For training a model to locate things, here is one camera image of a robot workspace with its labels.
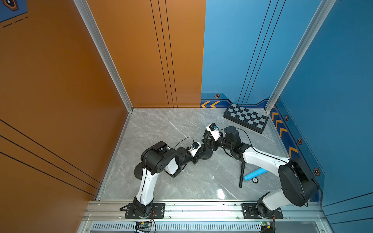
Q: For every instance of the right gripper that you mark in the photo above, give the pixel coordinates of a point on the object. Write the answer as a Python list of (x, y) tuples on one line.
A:
[(212, 142)]

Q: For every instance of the black mic clip pole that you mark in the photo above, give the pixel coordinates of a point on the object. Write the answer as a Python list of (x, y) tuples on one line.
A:
[(206, 143), (243, 165)]

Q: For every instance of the black round stand base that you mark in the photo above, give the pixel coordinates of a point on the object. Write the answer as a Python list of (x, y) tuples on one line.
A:
[(202, 155)]

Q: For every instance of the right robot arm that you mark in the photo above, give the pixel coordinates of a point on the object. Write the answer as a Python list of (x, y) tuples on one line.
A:
[(298, 184)]

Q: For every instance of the folded chess board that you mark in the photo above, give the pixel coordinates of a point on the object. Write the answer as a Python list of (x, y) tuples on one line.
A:
[(246, 117)]

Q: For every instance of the light blue tube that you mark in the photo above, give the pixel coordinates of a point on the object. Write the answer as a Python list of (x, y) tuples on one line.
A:
[(254, 174)]

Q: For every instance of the left circuit board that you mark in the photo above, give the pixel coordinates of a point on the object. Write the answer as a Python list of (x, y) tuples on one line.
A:
[(143, 227)]

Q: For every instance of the circuit board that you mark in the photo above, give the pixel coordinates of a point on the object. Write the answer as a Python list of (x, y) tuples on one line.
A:
[(143, 227), (268, 227)]

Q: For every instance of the right circuit board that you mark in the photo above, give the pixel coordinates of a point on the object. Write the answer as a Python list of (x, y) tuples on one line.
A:
[(268, 227)]

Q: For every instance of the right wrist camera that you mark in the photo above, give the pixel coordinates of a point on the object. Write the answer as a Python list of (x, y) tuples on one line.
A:
[(214, 131)]

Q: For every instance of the aluminium front rail frame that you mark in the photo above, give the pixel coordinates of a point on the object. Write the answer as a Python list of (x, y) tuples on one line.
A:
[(203, 217)]

